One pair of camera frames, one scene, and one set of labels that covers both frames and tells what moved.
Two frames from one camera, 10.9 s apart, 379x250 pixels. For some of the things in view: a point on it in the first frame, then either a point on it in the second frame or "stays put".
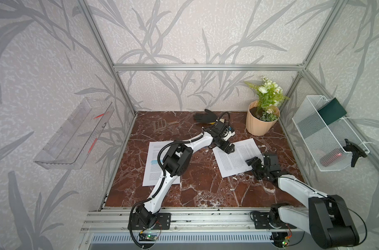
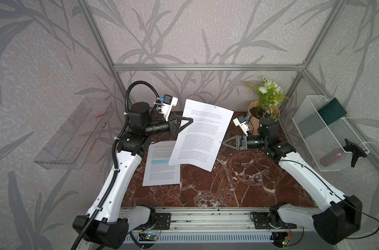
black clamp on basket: x=356 y=151 stays put
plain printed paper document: x=235 y=163 to x=197 y=144
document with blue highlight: x=153 y=172 stays put
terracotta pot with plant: x=264 y=112 stays put
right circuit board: x=286 y=241 stays put
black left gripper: x=226 y=147 to x=171 y=125
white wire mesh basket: x=324 y=142 stays put
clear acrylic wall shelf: x=68 y=148 stays put
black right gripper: x=254 y=162 to x=237 y=137
